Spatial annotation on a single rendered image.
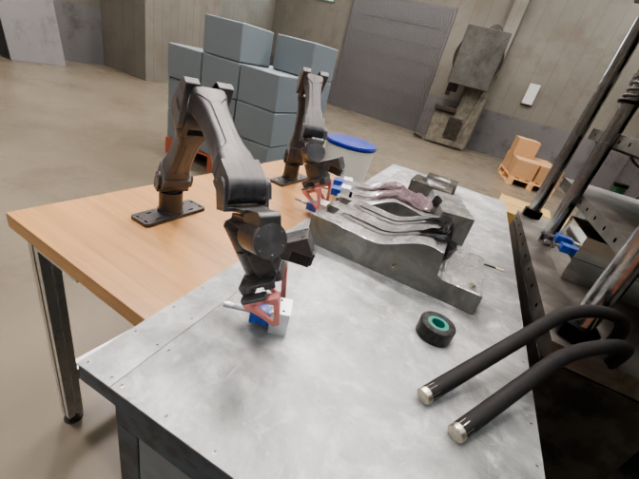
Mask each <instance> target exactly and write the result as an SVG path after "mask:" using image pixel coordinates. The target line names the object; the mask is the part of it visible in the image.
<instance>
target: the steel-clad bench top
mask: <svg viewBox="0 0 639 479"><path fill-rule="evenodd" d="M454 195H455V196H459V197H460V198H461V200H462V201H463V203H464V204H465V206H466V207H467V209H468V210H469V212H470V213H471V215H472V216H473V218H474V224H473V226H472V228H471V230H470V232H469V234H468V236H467V238H466V239H465V241H464V243H463V245H462V246H461V245H458V246H457V247H459V248H462V249H464V250H467V251H469V252H472V253H474V254H477V255H479V256H481V257H483V258H484V263H486V264H489V265H492V266H494V267H497V268H500V269H503V270H504V272H503V271H500V270H497V269H494V268H492V267H489V266H486V265H484V278H483V298H482V299H481V301H480V302H479V304H478V306H477V307H476V309H475V311H474V313H473V314H472V315H471V314H469V313H466V312H464V311H462V310H460V309H457V308H456V307H454V306H452V305H449V304H447V303H445V302H443V301H441V300H438V299H436V298H434V297H430V296H428V295H426V294H424V293H421V292H419V291H418V290H416V289H414V288H411V287H409V286H407V285H405V284H402V283H400V282H398V281H396V280H393V279H391V278H388V277H386V276H384V275H382V274H380V273H378V272H375V271H373V270H371V269H369V268H366V267H364V266H362V265H360V264H357V263H355V262H353V261H351V260H350V259H346V258H344V257H342V256H339V255H337V254H335V253H333V252H330V251H328V250H326V249H324V248H322V247H319V246H317V245H316V244H315V245H314V249H316V254H315V257H314V259H313V262H312V263H313V264H311V266H308V268H307V267H304V266H301V265H298V264H296V263H293V262H290V261H288V273H287V283H286V297H285V298H289V299H293V305H292V310H291V315H290V319H289V323H288V327H287V331H286V335H285V336H281V335H272V334H269V333H267V330H268V326H263V325H260V324H255V323H250V322H248V319H249V314H250V313H247V312H244V311H239V310H234V309H230V308H225V307H223V303H224V302H225V301H229V302H233V303H238V304H241V299H242V295H241V293H240V291H239V289H238V288H239V286H240V284H241V281H242V278H243V276H244V274H245V272H244V270H243V269H242V265H241V263H240V262H239V261H238V262H237V263H235V264H233V265H232V266H230V267H229V268H227V269H225V270H224V271H222V272H221V273H219V274H218V275H216V276H215V277H213V278H212V279H210V280H208V281H207V282H205V283H204V284H202V285H200V286H199V287H197V288H196V289H194V290H192V291H191V292H189V293H188V294H186V295H184V296H183V297H181V298H179V299H178V300H176V301H174V302H173V303H171V304H170V305H168V306H166V307H165V308H163V309H162V310H161V311H159V312H158V313H156V314H155V315H153V316H151V317H149V318H148V319H146V320H145V321H143V322H141V323H140V324H138V325H137V326H135V327H133V328H132V329H130V330H129V331H127V332H125V333H124V334H122V335H120V336H118V337H117V338H115V339H114V340H112V341H111V342H109V343H108V344H107V345H105V346H104V347H102V348H100V349H99V350H97V351H96V352H94V353H92V354H90V355H89V356H87V357H85V358H84V359H82V360H81V361H79V362H78V363H77V365H78V366H80V367H81V368H82V369H84V370H85V371H86V372H88V373H89V374H91V375H92V376H94V377H95V378H96V379H98V380H99V381H100V382H102V383H103V384H104V385H106V386H107V387H109V388H110V389H111V390H113V391H114V392H115V393H117V394H118V395H120V396H121V397H122V398H123V399H124V400H126V401H127V402H128V403H130V404H131V405H132V406H134V407H135V408H136V409H138V410H139V411H140V412H142V413H144V414H145V415H146V416H148V417H149V418H150V419H152V420H153V421H154V422H156V423H157V424H158V425H160V426H161V427H162V428H164V429H165V430H167V431H168V432H170V433H171V434H172V435H174V436H175V437H176V438H178V439H179V440H180V441H182V442H183V443H185V444H186V445H187V446H189V447H190V448H191V449H193V450H194V451H195V452H197V453H198V454H199V455H200V456H202V457H203V458H204V459H206V460H207V461H208V462H210V463H211V464H212V465H214V466H215V467H216V468H218V469H219V470H221V471H222V472H224V473H225V474H226V475H228V476H229V477H230V478H232V479H545V472H544V466H543V459H542V452H541V446H540V440H539V433H538V427H537V420H536V413H535V406H534V400H533V390H531V391H530V392H528V393H527V394H525V395H524V396H523V397H521V398H520V399H519V400H517V401H516V402H515V403H514V404H512V405H511V406H510V407H509V408H508V409H507V410H505V411H504V412H503V413H501V414H500V415H499V416H497V417H496V418H495V419H493V420H492V421H491V422H489V423H488V424H487V425H486V426H484V427H483V428H482V429H480V430H479V431H477V432H476V433H475V434H474V435H472V436H471V437H470V438H468V439H467V440H465V441H464V442H463V443H461V444H459V443H456V441H455V440H454V439H453V438H452V437H451V435H450V434H449V432H448V426H449V425H450V424H452V423H453V422H454V421H456V420H457V419H458V418H459V417H460V416H462V415H463V414H465V413H466V412H468V411H469V410H471V409H472V408H474V407H475V406H476V405H478V404H479V403H481V402H482V401H483V400H485V399H486V398H488V397H489V396H490V395H492V394H493V393H495V392H497V391H498V390H499V389H501V388H502V387H504V386H505V385H506V384H508V383H509V382H511V381H512V380H513V379H515V378H516V377H518V376H519V375H521V374H522V373H524V372H525V371H527V370H528V369H529V361H528V355H527V348H526V345H525V346H524V347H522V348H520V349H519V350H517V351H516V352H514V353H512V354H510V355H508V356H507V357H505V358H503V359H502V360H500V361H499V362H497V363H495V364H494V365H493V366H491V367H490V368H488V369H486V370H485V371H483V372H482V373H480V374H478V375H476V376H474V377H473V378H471V379H470V380H468V381H466V382H465V383H463V384H461V385H460V386H458V387H456V388H455V389H453V390H452V391H450V392H448V393H446V394H444V395H443V396H441V397H439V398H438V399H437V400H436V401H434V402H432V403H430V404H429V405H425V404H424V403H423V402H422V401H421V400H420V399H419V397H418V395H417V389H418V388H420V387H421V386H423V385H425V384H426V383H428V382H430V381H432V380H433V379H435V378H437V377H438V376H440V375H442V374H444V373H446V372H448V371H450V370H451V369H452V368H454V367H456V366H457V365H459V364H461V363H463V362H464V361H466V360H468V359H469V358H471V357H473V356H475V355H476V354H479V353H481V352H482V351H484V350H486V349H488V348H489V347H491V346H493V345H494V344H495V343H497V342H499V341H500V340H502V339H504V338H506V337H507V336H509V335H512V334H513V333H515V332H517V331H519V330H520V329H522V328H523V321H522V315H521V309H520V302H519V295H518V289H517V282H516V275H515V269H514V262H513V249H512V244H511V237H510V230H509V224H508V217H507V210H506V203H505V202H504V201H500V200H497V199H494V198H491V197H488V196H485V195H483V194H480V193H477V192H474V191H472V190H469V189H466V188H463V187H460V186H458V187H457V188H456V190H455V193H454ZM427 311H433V312H437V313H440V314H442V315H444V316H446V317H447V318H449V319H450V320H451V321H452V322H453V324H454V325H455V328H456V333H455V336H454V338H453V339H452V341H451V343H450V345H449V346H447V347H444V348H438V347H435V346H432V345H430V344H428V343H427V342H425V341H424V340H423V339H421V338H420V336H419V335H418V334H417V332H416V325H417V323H418V320H419V318H420V316H421V314H422V313H424V312H427Z"/></svg>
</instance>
